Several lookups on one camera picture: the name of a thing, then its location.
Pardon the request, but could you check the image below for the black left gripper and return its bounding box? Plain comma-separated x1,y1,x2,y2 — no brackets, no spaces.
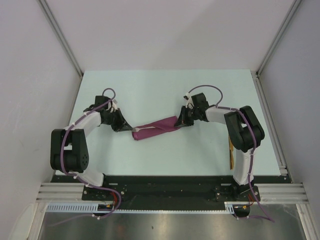
103,108,133,133

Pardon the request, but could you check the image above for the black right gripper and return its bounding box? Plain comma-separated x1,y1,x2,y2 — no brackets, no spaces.
174,105,200,128

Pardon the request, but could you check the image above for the magenta satin napkin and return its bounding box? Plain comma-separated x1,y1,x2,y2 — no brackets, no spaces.
131,116,180,141

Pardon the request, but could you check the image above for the gold butter knife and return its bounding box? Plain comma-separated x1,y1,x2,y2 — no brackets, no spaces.
228,136,235,170

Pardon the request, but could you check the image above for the silver metal fork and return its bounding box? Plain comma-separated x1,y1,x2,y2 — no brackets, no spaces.
133,126,155,133

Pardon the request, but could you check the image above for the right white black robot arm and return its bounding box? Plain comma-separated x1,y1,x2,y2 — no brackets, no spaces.
174,93,265,201

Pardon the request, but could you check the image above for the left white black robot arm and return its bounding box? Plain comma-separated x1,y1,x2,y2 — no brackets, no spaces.
50,95,134,200

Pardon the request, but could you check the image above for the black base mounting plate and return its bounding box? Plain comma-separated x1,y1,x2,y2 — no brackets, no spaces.
51,174,292,212

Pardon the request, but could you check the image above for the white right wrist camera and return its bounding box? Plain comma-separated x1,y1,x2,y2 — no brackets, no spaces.
183,92,194,109

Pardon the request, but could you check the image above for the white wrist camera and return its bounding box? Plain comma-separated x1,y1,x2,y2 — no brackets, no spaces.
183,92,194,109
106,100,118,113

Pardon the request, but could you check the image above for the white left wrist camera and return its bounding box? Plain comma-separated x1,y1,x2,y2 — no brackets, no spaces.
106,100,118,113

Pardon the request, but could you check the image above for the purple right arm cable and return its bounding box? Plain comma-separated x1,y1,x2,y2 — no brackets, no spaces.
184,85,276,223

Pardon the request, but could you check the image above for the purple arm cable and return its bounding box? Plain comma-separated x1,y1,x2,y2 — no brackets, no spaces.
184,85,276,223
47,87,123,227

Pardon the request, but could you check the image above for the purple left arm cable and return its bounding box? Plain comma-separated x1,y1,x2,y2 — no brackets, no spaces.
47,87,123,227

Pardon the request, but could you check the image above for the white slotted cable duct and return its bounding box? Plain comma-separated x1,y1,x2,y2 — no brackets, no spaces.
46,203,235,214

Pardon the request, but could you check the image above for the aluminium front rail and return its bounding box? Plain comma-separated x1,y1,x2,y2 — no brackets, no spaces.
36,182,309,204

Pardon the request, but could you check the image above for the right aluminium frame post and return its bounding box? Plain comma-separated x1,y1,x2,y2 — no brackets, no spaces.
255,0,304,78

